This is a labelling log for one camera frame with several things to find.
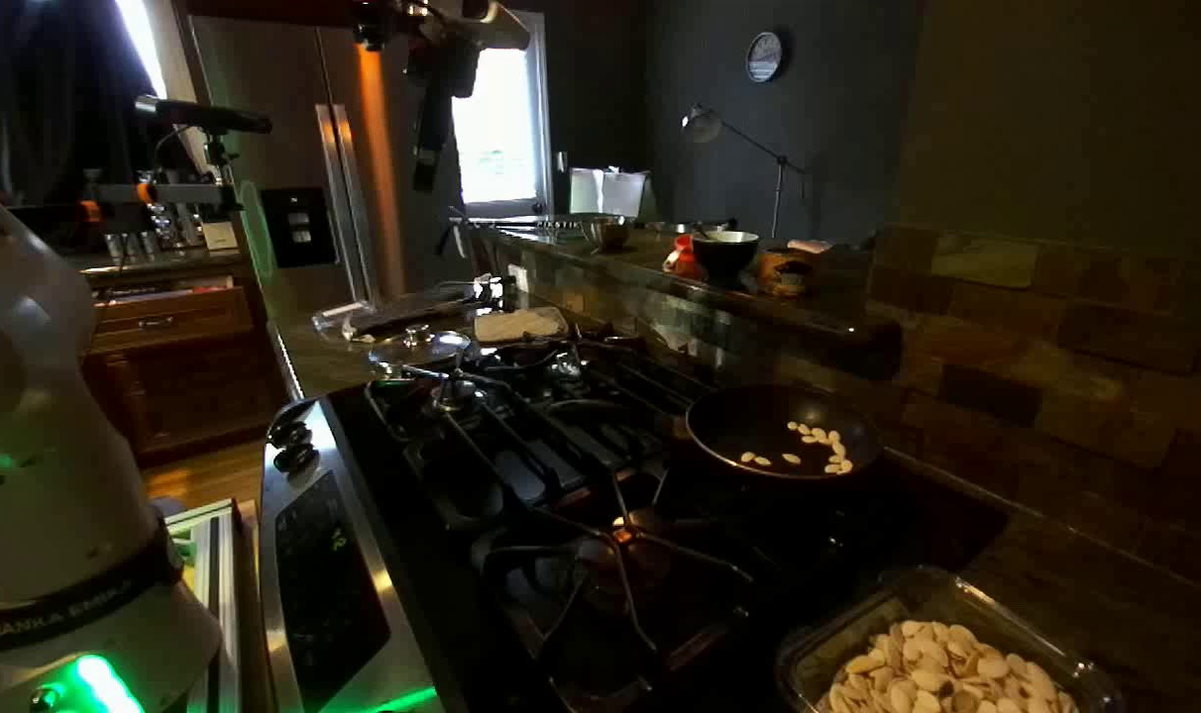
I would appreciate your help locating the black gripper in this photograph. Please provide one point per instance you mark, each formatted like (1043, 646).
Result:
(442, 81)

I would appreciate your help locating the glass pan lid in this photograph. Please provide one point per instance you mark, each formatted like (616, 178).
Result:
(422, 349)

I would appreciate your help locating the wooden cabinet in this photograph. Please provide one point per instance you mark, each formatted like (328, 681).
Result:
(176, 343)

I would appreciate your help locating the bright window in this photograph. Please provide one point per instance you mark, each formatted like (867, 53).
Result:
(499, 131)

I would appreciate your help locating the pale pasta pieces heap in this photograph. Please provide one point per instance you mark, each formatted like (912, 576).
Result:
(943, 668)

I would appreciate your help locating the white paper holder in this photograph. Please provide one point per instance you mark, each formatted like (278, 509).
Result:
(607, 193)

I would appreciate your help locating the thin desk lamp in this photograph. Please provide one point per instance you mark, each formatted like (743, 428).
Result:
(758, 139)

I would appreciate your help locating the black bowl white inside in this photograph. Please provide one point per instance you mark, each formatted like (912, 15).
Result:
(727, 256)

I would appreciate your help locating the clear glass food container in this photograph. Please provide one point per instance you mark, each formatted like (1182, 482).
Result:
(840, 618)

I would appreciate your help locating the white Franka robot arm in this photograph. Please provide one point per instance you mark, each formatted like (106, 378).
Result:
(58, 437)

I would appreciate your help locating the orange jar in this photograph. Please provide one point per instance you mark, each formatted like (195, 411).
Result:
(786, 270)

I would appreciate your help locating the clear glass tray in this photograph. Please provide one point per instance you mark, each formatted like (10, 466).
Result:
(361, 317)

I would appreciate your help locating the black stereo camera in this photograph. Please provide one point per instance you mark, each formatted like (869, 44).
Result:
(204, 118)

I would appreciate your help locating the metal mounting frame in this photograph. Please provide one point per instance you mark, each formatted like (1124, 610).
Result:
(210, 597)

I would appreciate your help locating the black switch panel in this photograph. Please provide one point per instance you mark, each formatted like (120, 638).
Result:
(301, 226)

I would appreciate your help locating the black gas stove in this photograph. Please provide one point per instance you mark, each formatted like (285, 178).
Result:
(520, 460)

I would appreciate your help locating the round wall clock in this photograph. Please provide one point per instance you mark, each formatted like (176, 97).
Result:
(762, 56)

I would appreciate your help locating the black frying pan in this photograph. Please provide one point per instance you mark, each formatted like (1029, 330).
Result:
(758, 420)

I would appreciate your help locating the stainless steel refrigerator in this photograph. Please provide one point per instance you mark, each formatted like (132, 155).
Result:
(295, 120)

